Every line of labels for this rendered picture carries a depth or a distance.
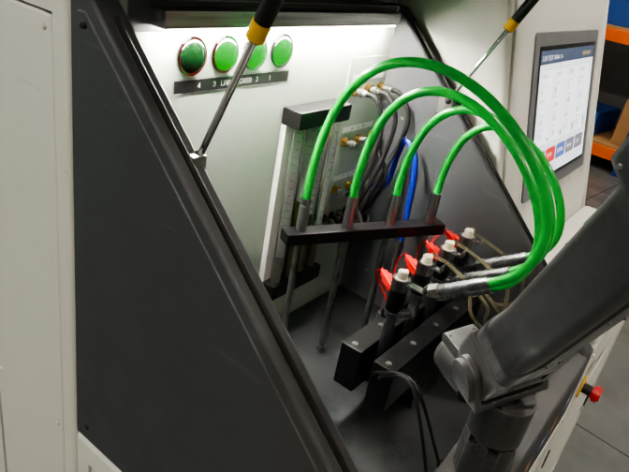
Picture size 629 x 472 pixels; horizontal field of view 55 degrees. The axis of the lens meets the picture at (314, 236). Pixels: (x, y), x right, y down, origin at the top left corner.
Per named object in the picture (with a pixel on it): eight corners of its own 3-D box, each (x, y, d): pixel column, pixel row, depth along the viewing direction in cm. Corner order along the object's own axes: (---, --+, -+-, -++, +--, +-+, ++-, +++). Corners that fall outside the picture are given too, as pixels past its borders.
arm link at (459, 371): (469, 376, 55) (553, 347, 56) (416, 301, 64) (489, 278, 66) (467, 458, 62) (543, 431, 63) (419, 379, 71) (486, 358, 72)
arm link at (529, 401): (503, 411, 57) (551, 405, 59) (467, 362, 63) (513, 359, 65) (481, 462, 61) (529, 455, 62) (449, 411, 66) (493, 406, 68)
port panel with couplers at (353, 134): (334, 220, 120) (366, 62, 106) (321, 213, 122) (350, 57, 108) (370, 204, 130) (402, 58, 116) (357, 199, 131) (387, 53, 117)
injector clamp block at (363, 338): (373, 445, 98) (394, 372, 92) (325, 411, 103) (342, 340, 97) (462, 357, 124) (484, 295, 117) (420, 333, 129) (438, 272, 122)
